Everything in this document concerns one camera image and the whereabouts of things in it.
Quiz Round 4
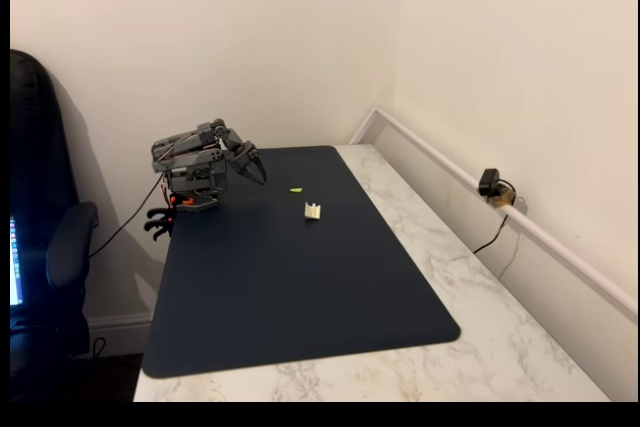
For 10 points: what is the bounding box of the laptop with lit screen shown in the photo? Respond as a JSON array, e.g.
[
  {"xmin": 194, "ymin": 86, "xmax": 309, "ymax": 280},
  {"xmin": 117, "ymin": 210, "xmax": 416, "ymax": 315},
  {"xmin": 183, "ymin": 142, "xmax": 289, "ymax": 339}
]
[{"xmin": 9, "ymin": 215, "xmax": 25, "ymax": 307}]

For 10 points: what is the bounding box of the black webcam cable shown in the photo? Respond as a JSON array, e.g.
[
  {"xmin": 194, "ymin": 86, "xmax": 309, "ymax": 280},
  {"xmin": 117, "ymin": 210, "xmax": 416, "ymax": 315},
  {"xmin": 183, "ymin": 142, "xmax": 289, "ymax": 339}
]
[{"xmin": 472, "ymin": 178, "xmax": 517, "ymax": 255}]

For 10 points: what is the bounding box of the black orange spring clamp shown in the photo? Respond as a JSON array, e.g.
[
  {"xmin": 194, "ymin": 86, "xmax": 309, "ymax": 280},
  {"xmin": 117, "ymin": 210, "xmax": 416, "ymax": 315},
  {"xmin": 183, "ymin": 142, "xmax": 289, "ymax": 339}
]
[
  {"xmin": 144, "ymin": 197, "xmax": 195, "ymax": 243},
  {"xmin": 144, "ymin": 193, "xmax": 178, "ymax": 226}
]

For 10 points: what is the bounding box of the white baseboard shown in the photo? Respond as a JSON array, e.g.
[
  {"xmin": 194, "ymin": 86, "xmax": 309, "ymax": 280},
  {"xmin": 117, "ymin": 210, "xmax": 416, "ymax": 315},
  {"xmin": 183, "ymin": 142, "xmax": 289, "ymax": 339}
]
[{"xmin": 87, "ymin": 312, "xmax": 154, "ymax": 357}]

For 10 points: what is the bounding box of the white wall ledge rail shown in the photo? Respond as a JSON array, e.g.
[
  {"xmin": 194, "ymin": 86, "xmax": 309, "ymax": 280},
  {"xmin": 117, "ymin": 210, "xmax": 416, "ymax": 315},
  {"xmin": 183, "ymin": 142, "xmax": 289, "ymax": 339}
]
[{"xmin": 348, "ymin": 106, "xmax": 640, "ymax": 322}]

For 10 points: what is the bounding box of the black office chair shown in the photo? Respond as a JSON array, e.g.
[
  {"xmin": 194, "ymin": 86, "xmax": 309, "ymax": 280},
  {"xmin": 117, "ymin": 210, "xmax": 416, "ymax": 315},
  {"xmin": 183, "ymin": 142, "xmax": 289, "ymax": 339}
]
[{"xmin": 9, "ymin": 49, "xmax": 100, "ymax": 403}]

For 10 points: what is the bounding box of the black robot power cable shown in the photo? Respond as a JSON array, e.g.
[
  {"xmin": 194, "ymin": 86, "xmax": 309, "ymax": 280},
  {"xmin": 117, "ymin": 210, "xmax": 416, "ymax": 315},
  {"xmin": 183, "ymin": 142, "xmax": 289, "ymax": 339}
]
[{"xmin": 88, "ymin": 172, "xmax": 166, "ymax": 259}]

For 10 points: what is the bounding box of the dark desk mat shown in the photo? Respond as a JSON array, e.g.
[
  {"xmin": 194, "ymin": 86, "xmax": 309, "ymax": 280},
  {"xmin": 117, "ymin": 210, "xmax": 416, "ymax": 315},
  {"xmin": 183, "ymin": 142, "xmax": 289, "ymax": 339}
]
[{"xmin": 141, "ymin": 145, "xmax": 461, "ymax": 380}]

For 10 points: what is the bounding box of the black cable on floor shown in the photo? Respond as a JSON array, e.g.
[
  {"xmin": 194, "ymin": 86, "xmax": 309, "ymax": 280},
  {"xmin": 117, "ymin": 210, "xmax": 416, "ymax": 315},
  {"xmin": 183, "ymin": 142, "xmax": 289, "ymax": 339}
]
[{"xmin": 74, "ymin": 336, "xmax": 108, "ymax": 361}]

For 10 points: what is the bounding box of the black webcam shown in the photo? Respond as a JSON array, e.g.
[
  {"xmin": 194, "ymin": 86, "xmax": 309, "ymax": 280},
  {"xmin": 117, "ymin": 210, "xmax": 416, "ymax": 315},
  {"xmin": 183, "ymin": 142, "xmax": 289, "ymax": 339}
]
[{"xmin": 478, "ymin": 167, "xmax": 500, "ymax": 197}]

